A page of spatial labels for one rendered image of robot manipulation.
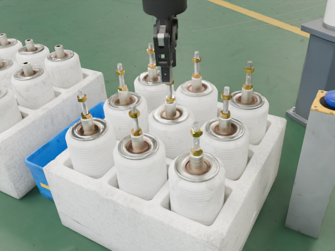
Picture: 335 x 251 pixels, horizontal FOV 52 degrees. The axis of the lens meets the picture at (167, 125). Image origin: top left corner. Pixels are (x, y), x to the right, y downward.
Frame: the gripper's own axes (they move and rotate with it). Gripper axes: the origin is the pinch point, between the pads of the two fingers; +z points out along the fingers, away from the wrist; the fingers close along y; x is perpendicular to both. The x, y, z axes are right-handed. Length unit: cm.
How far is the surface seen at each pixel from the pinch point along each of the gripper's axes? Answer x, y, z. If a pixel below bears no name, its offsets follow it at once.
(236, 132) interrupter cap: -12.9, -5.9, 10.2
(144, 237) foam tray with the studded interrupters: 3.4, -19.8, 24.6
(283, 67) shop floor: -36, 73, 36
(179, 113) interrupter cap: -1.7, 0.3, 10.4
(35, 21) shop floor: 97, 132, 36
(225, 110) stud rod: -10.8, -5.2, 5.8
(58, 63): 33.8, 24.0, 10.8
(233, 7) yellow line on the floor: -19, 154, 36
